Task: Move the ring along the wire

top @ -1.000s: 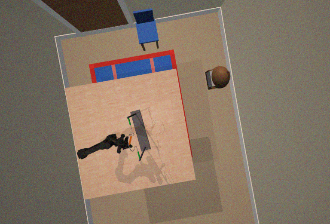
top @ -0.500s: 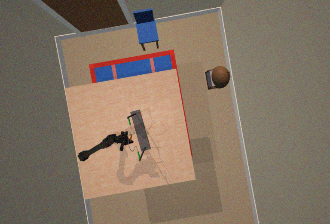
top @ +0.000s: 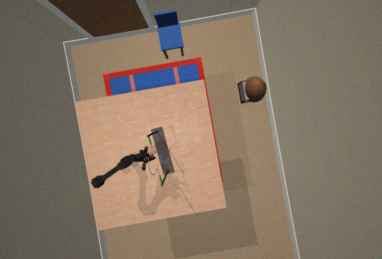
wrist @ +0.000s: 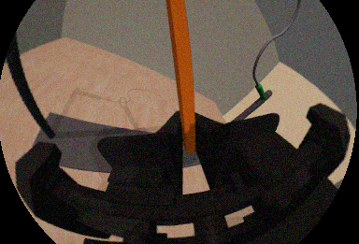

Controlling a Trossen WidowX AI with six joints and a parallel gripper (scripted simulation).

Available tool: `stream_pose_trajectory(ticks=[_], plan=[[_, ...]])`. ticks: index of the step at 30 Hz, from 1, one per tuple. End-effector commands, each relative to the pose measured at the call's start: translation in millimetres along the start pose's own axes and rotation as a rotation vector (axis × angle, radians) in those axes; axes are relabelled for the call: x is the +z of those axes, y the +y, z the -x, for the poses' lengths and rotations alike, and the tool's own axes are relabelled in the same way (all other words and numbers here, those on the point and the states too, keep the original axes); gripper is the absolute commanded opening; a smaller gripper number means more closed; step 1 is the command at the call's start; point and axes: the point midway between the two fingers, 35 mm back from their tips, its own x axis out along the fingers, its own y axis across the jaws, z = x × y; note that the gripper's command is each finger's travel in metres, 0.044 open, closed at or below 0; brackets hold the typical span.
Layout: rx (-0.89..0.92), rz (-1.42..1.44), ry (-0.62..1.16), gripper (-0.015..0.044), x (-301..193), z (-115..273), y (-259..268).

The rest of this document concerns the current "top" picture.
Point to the thin grey curved wire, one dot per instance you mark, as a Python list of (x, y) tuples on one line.
[(163, 152)]

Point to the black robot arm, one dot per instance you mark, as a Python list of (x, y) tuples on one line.
[(124, 163)]

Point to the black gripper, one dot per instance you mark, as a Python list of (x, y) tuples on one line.
[(145, 160)]

